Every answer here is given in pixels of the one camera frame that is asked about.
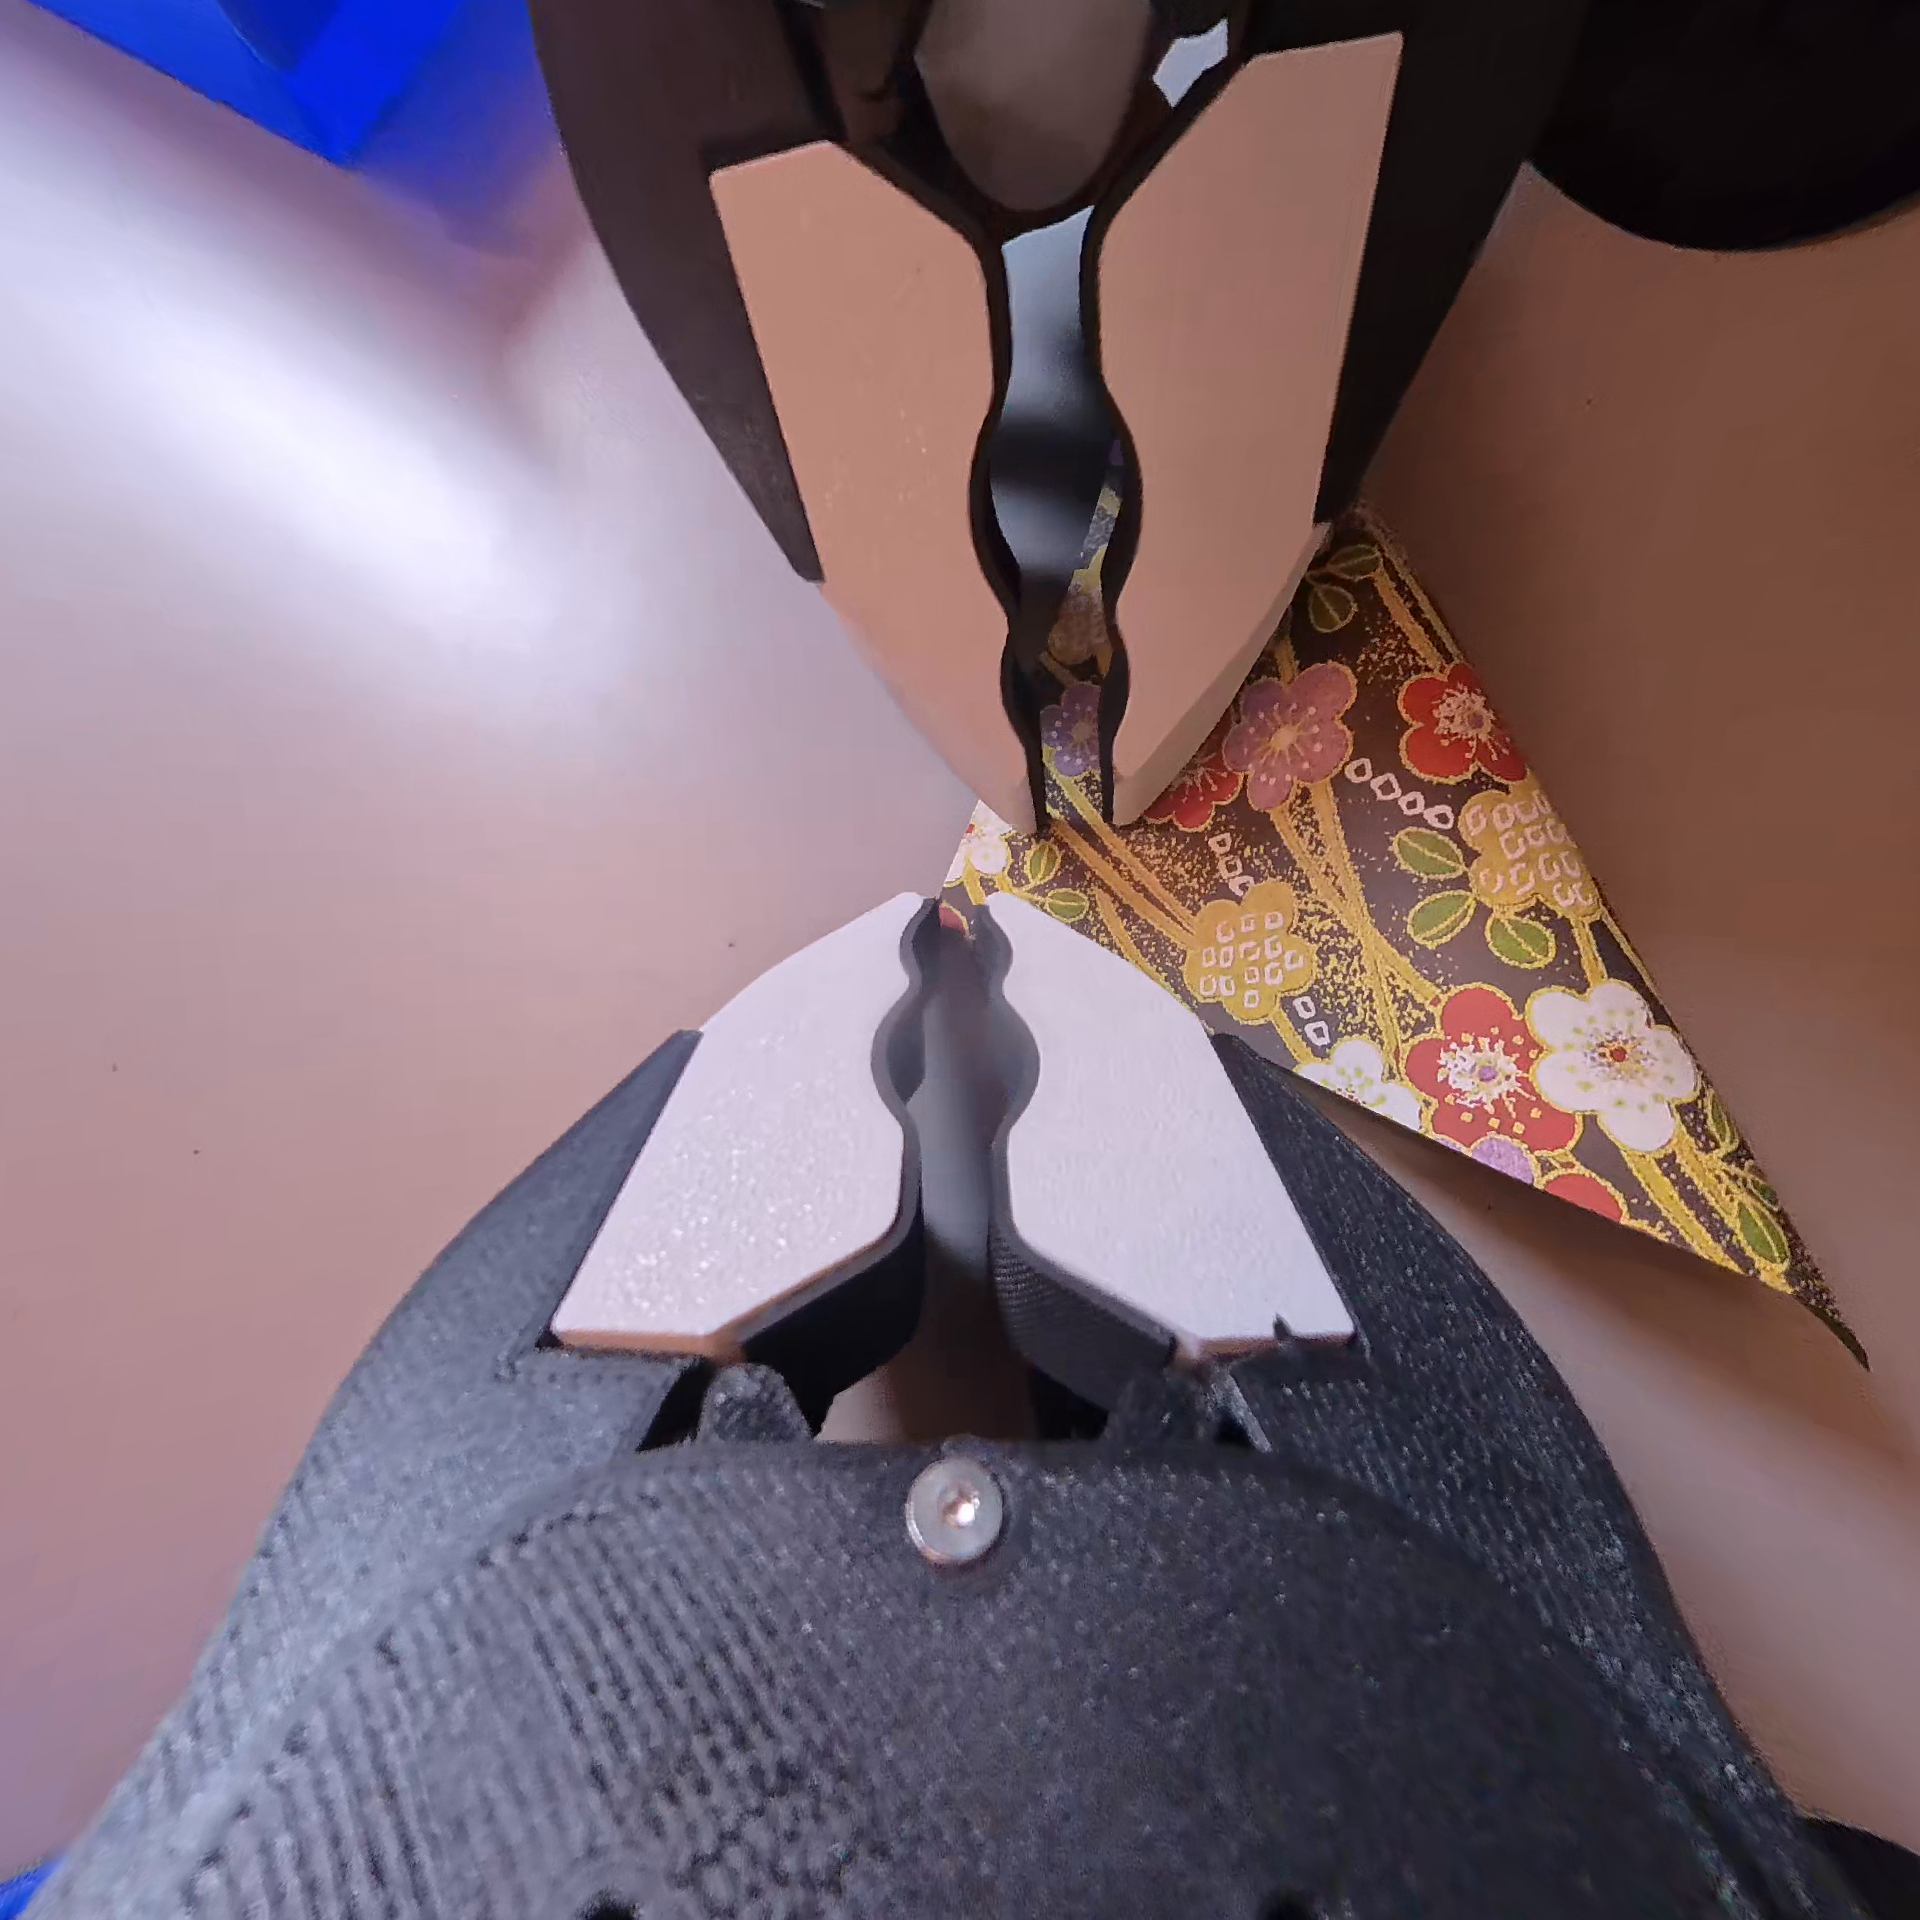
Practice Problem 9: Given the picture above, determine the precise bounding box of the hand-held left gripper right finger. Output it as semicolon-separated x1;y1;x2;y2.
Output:
972;893;1362;1435

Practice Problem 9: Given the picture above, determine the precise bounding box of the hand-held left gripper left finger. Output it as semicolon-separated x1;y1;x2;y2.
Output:
547;895;944;1435

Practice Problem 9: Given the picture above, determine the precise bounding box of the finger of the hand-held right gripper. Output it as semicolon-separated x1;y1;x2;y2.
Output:
710;139;1046;828
1087;28;1409;827

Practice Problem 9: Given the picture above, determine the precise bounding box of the green backed floral paper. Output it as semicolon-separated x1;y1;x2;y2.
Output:
943;495;1862;1368

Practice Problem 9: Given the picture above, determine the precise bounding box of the black textured pad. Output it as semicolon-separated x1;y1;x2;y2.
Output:
1529;0;1920;253

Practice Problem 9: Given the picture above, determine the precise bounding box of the blue plastic bin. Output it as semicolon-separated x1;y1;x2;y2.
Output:
30;0;481;169

